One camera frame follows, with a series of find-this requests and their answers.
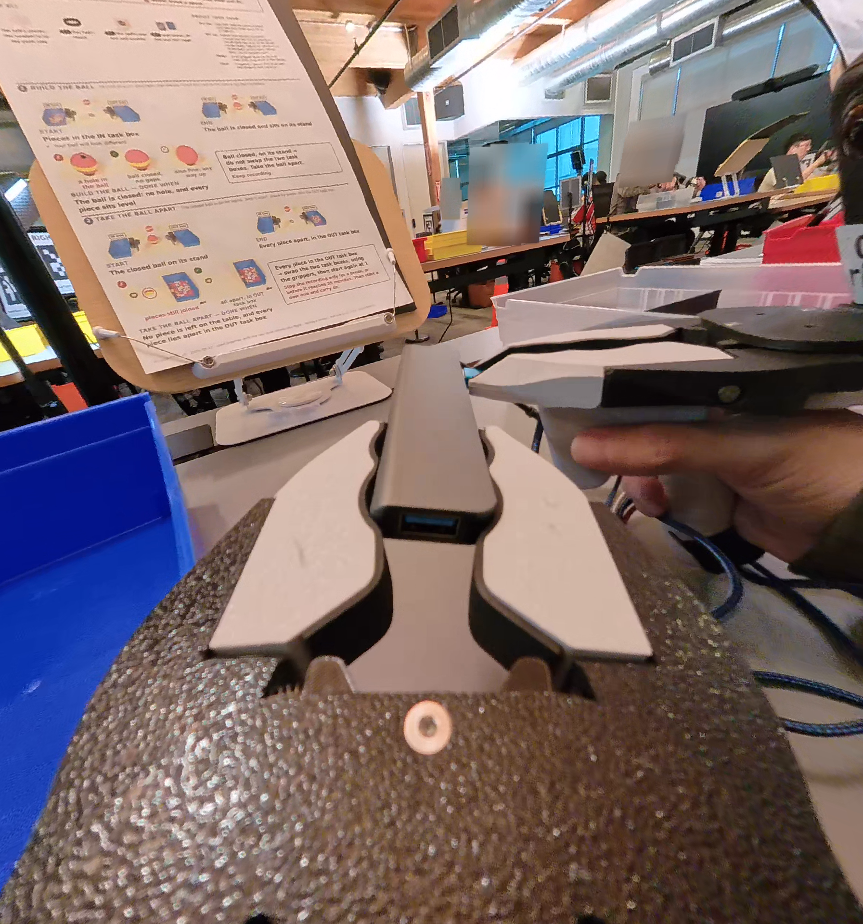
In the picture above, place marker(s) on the black tripod stand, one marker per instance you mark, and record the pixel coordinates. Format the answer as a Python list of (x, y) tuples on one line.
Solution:
[(34, 289)]

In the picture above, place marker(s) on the printed instruction sheet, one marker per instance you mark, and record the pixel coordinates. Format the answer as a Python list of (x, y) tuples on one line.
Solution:
[(186, 180)]

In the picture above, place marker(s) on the person's right forearm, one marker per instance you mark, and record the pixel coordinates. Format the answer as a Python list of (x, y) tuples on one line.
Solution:
[(857, 548)]

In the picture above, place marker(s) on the window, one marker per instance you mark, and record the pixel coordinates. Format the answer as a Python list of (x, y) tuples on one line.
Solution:
[(565, 144)]

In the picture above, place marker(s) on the wooden document board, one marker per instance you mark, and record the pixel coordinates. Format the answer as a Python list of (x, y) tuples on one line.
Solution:
[(395, 260)]

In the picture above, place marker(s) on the long background table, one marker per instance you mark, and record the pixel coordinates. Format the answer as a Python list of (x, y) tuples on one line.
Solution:
[(503, 252), (691, 209)]

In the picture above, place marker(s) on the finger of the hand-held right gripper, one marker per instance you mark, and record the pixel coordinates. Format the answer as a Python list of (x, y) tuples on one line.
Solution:
[(547, 382), (597, 339)]

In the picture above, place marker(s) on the white document stand base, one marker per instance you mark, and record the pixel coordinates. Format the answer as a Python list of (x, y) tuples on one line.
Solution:
[(308, 404)]

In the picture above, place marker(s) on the blue plastic bin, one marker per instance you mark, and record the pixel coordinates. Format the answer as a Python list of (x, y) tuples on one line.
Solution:
[(56, 541)]

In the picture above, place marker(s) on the red plastic bin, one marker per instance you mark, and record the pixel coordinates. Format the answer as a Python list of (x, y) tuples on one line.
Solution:
[(799, 242)]

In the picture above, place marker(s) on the person's right hand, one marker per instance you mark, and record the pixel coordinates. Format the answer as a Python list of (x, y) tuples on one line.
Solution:
[(763, 476)]

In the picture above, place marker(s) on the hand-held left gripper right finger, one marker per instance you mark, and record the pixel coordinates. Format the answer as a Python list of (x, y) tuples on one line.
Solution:
[(561, 563)]

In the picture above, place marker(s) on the large black screen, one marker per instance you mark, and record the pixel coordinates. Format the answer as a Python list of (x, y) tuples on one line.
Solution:
[(734, 130)]

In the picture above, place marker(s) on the white desk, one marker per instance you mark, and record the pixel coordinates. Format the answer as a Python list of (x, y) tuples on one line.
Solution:
[(778, 635)]

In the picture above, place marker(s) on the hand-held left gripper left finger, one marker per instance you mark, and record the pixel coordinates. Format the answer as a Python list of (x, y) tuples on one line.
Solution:
[(308, 556)]

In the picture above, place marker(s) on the clear plastic bin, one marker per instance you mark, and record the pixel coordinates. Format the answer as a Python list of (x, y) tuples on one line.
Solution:
[(619, 303)]

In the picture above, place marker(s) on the black dome camera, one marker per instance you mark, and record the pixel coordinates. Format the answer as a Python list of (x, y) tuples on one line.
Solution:
[(379, 79)]

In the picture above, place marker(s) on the silver air duct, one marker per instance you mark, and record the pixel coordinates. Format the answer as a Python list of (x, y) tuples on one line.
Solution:
[(474, 21), (619, 36)]

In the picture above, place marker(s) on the dark grey USB hub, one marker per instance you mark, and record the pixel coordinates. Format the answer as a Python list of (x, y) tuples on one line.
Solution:
[(431, 433)]

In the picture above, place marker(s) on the black white marker sign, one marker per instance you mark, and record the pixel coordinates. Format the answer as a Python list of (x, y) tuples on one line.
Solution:
[(48, 260)]

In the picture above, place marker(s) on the black wall speaker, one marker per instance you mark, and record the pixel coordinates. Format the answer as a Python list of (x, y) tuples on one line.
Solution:
[(449, 101)]

